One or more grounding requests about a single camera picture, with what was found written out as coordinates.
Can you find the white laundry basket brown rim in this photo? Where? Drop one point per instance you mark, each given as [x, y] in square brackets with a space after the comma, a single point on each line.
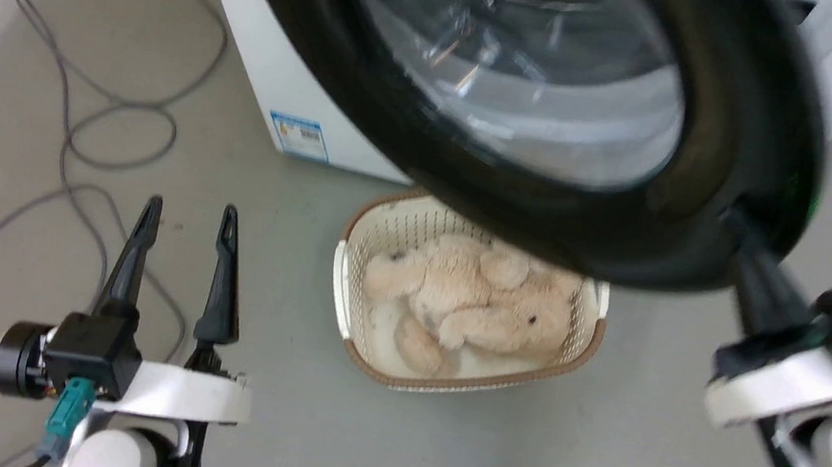
[347, 312]

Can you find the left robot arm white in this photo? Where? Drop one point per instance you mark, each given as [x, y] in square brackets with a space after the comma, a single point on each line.
[110, 458]

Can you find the black round washing machine door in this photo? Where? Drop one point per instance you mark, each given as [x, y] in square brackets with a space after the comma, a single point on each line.
[369, 101]

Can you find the beige plush teddy bear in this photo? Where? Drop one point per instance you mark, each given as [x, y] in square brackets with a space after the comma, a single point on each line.
[486, 306]

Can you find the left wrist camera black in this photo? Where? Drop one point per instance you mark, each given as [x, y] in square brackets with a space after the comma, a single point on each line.
[88, 352]

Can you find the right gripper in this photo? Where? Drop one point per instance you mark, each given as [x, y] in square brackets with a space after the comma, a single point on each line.
[778, 385]

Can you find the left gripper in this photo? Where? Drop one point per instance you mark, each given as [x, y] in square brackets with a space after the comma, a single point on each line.
[190, 395]

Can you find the blue energy label sticker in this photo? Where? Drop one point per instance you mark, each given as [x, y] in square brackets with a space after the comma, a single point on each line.
[299, 137]

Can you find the white washing machine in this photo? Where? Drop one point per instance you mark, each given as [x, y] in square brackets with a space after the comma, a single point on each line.
[264, 48]

